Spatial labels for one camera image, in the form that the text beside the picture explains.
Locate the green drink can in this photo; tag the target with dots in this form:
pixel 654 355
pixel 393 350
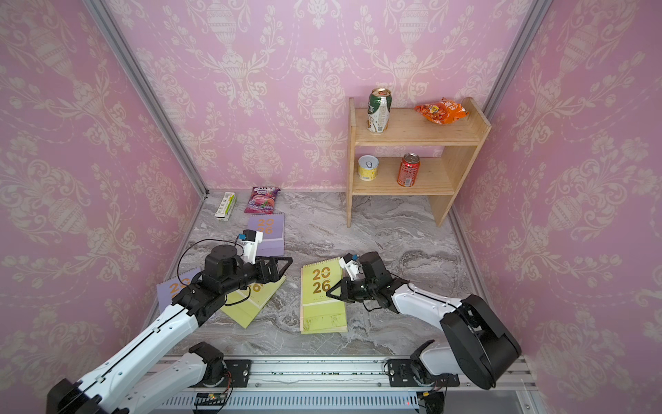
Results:
pixel 379 110

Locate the purple calendar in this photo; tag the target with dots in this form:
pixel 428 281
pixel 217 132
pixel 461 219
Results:
pixel 169 289
pixel 272 227

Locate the green white gum box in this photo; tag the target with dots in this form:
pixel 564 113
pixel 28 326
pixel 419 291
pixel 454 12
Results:
pixel 226 206

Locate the red soda can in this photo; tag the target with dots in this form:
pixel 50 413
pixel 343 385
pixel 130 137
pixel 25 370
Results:
pixel 408 170

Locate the orange snack bag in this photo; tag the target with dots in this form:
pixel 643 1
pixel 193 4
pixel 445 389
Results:
pixel 443 112

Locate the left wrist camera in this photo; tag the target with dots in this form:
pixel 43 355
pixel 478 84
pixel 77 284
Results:
pixel 250 241

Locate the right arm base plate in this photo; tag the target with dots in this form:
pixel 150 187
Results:
pixel 410 373

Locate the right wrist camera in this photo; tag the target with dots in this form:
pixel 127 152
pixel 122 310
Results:
pixel 350 266

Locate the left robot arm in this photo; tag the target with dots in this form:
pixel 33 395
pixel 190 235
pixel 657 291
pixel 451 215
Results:
pixel 118 386

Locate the yellow tin can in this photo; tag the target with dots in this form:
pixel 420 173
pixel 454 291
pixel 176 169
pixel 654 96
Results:
pixel 368 167

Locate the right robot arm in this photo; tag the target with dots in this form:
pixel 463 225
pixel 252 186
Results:
pixel 479 345

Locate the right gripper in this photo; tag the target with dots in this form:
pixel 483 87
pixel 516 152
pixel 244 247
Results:
pixel 346 287

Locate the green calendar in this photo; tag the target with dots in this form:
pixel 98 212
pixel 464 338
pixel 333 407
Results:
pixel 320 314
pixel 244 306

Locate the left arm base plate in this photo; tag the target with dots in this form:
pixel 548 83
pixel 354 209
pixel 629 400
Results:
pixel 232 373

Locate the purple candy bag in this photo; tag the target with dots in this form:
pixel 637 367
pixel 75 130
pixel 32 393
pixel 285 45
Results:
pixel 262 200

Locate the small circuit board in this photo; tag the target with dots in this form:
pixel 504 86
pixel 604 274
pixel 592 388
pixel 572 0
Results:
pixel 210 399

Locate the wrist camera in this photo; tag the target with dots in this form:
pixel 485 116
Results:
pixel 350 266
pixel 250 241

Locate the aluminium front rail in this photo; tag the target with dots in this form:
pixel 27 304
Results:
pixel 352 384

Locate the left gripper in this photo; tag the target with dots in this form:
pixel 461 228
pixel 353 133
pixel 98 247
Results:
pixel 275 273

